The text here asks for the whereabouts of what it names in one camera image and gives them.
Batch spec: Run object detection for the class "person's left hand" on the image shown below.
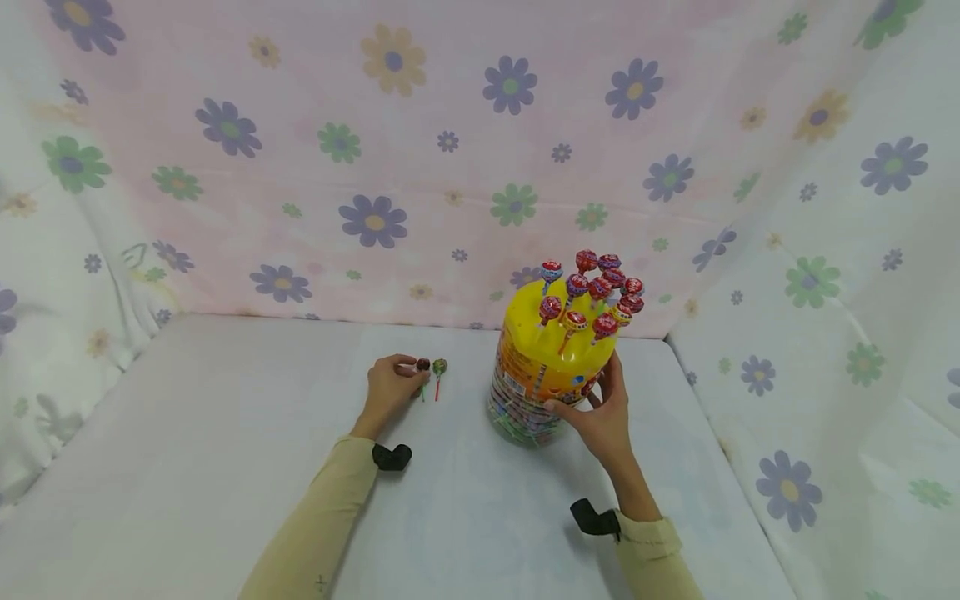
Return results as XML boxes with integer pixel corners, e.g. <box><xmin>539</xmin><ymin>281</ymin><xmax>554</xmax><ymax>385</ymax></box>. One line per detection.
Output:
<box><xmin>351</xmin><ymin>353</ymin><xmax>433</xmax><ymax>441</ymax></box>

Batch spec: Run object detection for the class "yellow lollipop jar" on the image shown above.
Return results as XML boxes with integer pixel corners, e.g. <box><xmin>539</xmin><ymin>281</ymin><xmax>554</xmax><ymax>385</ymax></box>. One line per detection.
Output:
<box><xmin>487</xmin><ymin>278</ymin><xmax>624</xmax><ymax>448</ymax></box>

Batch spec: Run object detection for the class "black wrist band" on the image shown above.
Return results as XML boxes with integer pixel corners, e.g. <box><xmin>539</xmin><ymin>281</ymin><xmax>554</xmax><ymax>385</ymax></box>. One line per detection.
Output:
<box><xmin>372</xmin><ymin>443</ymin><xmax>413</xmax><ymax>473</ymax></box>
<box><xmin>569</xmin><ymin>497</ymin><xmax>623</xmax><ymax>539</ymax></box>

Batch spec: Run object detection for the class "person's right forearm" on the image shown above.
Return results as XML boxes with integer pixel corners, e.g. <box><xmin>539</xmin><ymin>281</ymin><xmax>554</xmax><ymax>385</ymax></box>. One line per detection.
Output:
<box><xmin>602</xmin><ymin>453</ymin><xmax>705</xmax><ymax>600</ymax></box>

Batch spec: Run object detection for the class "cluster of red lollipops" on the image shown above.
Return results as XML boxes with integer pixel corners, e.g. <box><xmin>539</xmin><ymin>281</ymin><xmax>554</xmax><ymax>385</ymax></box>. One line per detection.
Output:
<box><xmin>537</xmin><ymin>248</ymin><xmax>647</xmax><ymax>354</ymax></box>

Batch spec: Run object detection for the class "person's right hand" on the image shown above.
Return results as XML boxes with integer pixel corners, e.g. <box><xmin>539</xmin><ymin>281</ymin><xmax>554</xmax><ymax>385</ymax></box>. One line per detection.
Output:
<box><xmin>542</xmin><ymin>350</ymin><xmax>633</xmax><ymax>468</ymax></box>

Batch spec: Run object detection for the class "person's left forearm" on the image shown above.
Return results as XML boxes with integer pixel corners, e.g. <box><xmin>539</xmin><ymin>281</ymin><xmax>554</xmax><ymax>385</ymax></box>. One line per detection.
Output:
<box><xmin>238</xmin><ymin>433</ymin><xmax>381</xmax><ymax>600</ymax></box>

